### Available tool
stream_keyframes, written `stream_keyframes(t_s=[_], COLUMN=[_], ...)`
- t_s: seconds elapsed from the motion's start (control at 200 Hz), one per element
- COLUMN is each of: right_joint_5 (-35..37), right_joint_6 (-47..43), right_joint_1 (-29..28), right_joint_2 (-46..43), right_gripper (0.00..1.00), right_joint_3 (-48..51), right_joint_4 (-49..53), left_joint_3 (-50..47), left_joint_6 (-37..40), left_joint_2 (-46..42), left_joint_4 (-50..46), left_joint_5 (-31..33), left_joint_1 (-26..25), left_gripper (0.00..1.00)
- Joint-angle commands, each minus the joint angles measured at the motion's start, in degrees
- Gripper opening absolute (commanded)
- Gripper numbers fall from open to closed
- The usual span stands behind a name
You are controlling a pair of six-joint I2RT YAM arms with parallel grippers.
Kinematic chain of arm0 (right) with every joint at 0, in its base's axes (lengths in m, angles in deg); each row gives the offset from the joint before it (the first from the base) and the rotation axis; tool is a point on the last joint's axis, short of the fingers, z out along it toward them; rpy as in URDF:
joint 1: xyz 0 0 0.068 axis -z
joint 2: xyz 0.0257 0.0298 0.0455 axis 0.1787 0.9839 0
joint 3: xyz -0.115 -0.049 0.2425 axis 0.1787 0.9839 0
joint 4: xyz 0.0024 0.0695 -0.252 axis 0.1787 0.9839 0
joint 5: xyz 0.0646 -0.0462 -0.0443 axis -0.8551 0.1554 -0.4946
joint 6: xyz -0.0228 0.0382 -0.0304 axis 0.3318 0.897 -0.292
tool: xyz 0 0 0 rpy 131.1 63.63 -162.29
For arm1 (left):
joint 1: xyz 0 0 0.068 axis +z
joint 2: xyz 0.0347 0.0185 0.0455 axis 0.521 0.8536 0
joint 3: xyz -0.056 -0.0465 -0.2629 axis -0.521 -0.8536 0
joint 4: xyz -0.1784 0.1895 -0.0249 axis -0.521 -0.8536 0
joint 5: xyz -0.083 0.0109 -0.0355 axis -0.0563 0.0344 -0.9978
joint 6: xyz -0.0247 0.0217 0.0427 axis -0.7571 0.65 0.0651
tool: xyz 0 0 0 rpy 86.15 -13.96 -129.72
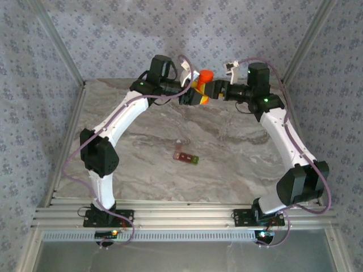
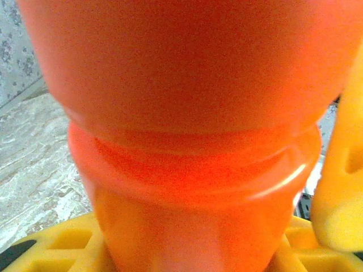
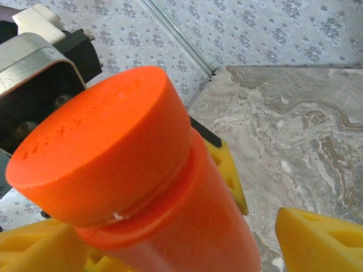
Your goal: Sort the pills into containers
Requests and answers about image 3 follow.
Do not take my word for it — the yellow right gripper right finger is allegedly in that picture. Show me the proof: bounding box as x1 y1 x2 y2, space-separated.
276 206 363 272

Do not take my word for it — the orange bottle cap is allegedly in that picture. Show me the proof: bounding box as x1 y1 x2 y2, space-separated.
6 65 190 227

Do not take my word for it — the orange pill bottle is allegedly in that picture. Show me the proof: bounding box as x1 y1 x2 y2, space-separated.
75 135 261 272

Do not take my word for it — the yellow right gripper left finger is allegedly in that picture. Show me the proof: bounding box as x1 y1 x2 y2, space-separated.
0 219 88 272

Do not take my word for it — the aluminium frame post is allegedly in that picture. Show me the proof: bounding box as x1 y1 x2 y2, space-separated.
141 0 218 79

